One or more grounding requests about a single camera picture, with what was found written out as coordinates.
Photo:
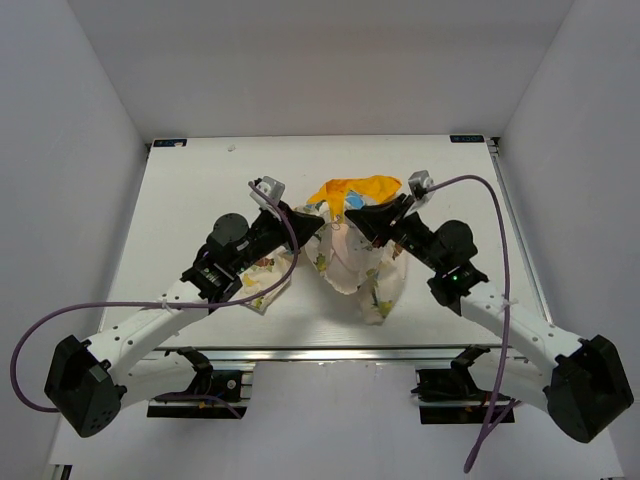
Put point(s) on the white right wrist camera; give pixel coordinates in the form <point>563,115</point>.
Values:
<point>420,184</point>

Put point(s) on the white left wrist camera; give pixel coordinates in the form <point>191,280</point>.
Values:
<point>267,192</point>

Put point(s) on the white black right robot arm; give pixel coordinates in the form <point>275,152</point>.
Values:
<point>581,383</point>

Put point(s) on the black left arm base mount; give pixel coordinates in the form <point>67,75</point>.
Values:
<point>216,392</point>

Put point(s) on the aluminium front table rail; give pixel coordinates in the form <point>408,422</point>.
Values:
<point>410,354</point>

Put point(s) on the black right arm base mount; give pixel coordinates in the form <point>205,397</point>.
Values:
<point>449,395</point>

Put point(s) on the yellow cream dinosaur print jacket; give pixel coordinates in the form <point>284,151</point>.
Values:
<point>342,256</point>

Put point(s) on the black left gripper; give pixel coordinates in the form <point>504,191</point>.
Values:
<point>303,226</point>

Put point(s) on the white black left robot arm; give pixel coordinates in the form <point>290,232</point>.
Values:
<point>90,381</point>

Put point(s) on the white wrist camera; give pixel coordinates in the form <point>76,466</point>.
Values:
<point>420,184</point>
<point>267,192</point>

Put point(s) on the blue left corner label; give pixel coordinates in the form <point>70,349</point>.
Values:
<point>169,143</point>

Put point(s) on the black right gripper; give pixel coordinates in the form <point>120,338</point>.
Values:
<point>376,219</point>

